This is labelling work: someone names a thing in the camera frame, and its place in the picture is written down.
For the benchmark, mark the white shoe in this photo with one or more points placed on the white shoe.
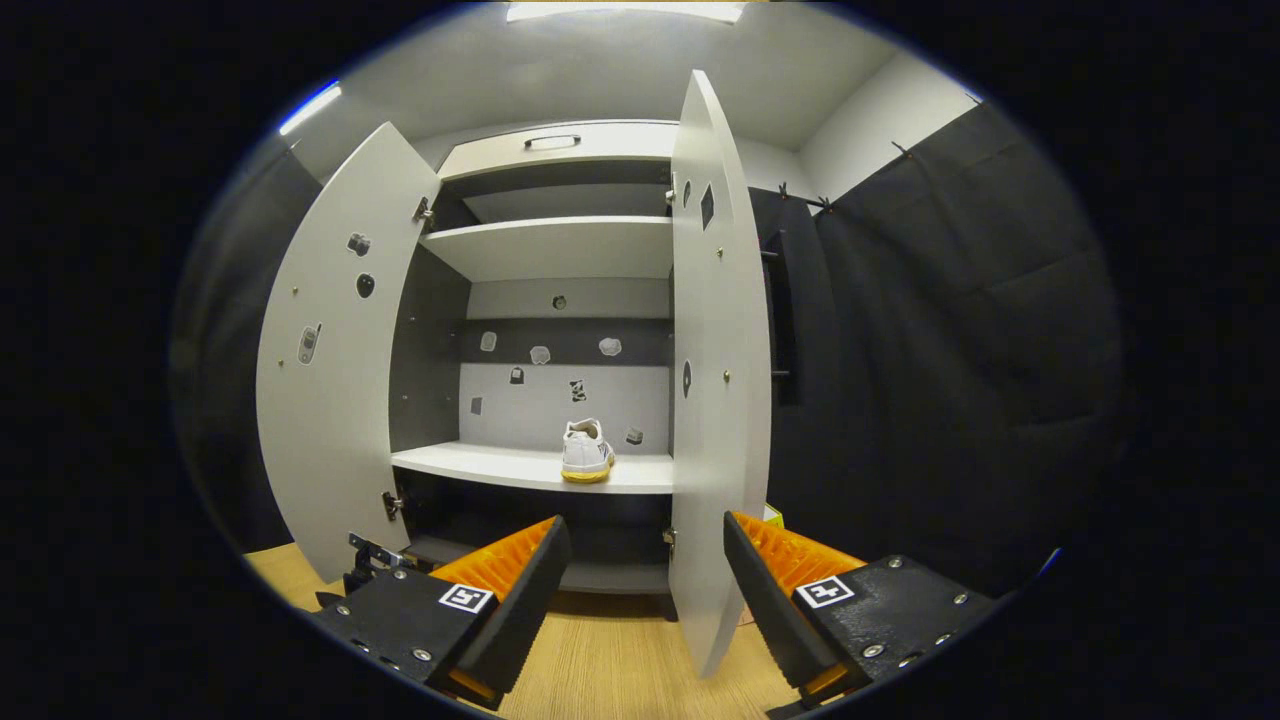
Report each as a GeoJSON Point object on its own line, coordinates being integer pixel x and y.
{"type": "Point", "coordinates": [585, 455]}

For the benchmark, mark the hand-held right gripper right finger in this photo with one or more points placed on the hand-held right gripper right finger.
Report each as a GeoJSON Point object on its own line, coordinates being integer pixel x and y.
{"type": "Point", "coordinates": [770, 615]}

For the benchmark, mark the white shoe cabinet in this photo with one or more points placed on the white shoe cabinet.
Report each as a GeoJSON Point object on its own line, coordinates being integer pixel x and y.
{"type": "Point", "coordinates": [560, 245]}

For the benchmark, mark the yellow edged white box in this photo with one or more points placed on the yellow edged white box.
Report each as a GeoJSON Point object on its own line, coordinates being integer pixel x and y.
{"type": "Point", "coordinates": [773, 517]}

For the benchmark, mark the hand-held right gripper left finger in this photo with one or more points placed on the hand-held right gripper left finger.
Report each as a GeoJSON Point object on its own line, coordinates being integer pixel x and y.
{"type": "Point", "coordinates": [525, 610]}

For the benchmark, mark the ceiling light panel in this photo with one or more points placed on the ceiling light panel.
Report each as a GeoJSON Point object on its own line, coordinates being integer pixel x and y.
{"type": "Point", "coordinates": [310, 108]}

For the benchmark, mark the black backdrop cloth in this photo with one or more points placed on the black backdrop cloth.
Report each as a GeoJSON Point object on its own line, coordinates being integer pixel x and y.
{"type": "Point", "coordinates": [950, 350]}
{"type": "Point", "coordinates": [810, 450]}

